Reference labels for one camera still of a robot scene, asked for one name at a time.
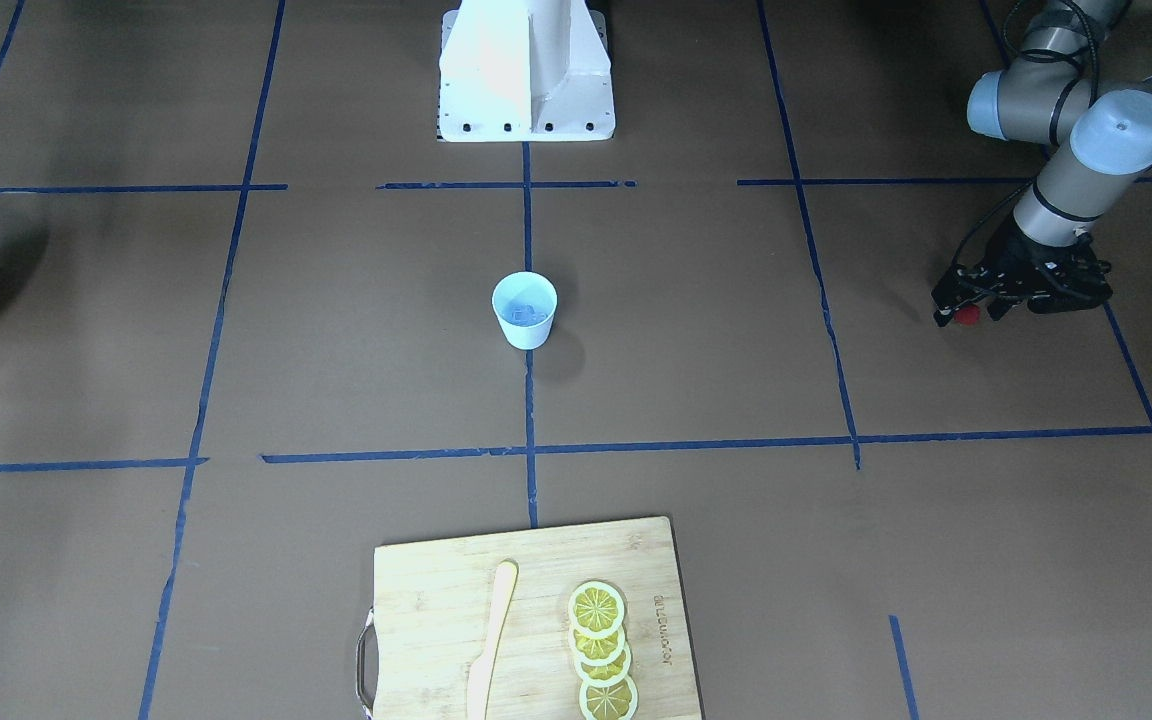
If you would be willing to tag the yellow plastic knife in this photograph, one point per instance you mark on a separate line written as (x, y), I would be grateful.
(481, 670)

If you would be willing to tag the white pedestal column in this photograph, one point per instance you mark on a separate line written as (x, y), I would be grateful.
(525, 71)

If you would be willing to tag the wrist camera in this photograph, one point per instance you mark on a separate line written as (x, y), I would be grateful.
(1074, 282)

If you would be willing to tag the wooden cutting board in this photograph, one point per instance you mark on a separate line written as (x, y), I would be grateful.
(428, 619)

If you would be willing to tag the light blue cup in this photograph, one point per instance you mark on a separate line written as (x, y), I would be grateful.
(525, 305)

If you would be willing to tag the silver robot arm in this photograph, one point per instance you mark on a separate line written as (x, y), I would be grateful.
(1099, 135)

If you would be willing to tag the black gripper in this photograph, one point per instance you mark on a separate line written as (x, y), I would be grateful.
(1019, 254)

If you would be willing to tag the red strawberry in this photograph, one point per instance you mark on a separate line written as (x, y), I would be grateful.
(967, 315)

